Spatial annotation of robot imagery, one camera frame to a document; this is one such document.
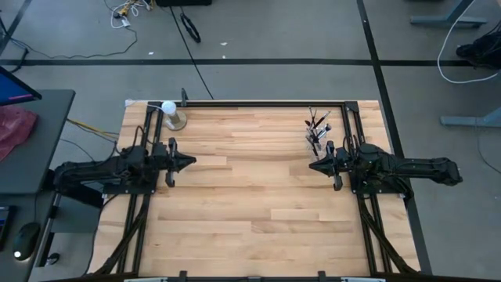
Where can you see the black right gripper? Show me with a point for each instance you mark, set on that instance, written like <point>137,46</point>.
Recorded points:
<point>337,162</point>

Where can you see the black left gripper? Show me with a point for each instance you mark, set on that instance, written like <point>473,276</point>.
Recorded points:
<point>172,162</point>

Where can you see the clear acrylic organizer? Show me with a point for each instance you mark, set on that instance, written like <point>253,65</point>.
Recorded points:
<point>325,150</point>

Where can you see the medium black makeup brush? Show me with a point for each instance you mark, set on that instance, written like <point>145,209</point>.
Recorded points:
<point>308,124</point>

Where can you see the large black makeup brush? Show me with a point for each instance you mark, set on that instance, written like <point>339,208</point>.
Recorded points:
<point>323,119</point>

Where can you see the thin black eyeliner pencil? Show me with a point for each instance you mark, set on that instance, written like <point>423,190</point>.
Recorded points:
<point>314,117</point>

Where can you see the thin black makeup brush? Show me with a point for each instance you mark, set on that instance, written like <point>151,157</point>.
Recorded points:
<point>311,117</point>

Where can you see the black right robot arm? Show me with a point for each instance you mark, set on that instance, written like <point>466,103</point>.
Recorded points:
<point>411,166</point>

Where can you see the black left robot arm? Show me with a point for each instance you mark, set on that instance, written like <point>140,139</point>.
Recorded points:
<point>98,172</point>

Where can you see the white bulb lamp wooden base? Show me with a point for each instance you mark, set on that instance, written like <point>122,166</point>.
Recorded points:
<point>169,106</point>

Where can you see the black table clamp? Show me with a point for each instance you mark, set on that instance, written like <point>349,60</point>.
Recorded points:
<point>321,276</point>
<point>182,276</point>
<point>184,98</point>

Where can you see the black desk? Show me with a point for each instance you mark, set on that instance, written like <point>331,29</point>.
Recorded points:
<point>39,149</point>

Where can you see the wooden desk grey legs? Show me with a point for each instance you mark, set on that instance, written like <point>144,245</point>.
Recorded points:
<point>469,121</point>

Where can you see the pink cloth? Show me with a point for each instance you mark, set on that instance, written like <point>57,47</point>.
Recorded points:
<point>15,125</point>

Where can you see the black computer mouse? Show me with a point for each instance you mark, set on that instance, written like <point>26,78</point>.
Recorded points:
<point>25,239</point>

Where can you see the computer monitor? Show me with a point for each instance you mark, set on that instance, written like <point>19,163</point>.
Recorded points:
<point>11,90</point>

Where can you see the grey desk foot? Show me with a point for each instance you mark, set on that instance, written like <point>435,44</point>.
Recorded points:
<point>446,20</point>

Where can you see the black keyboard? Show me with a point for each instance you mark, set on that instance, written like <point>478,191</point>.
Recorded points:
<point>3,227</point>

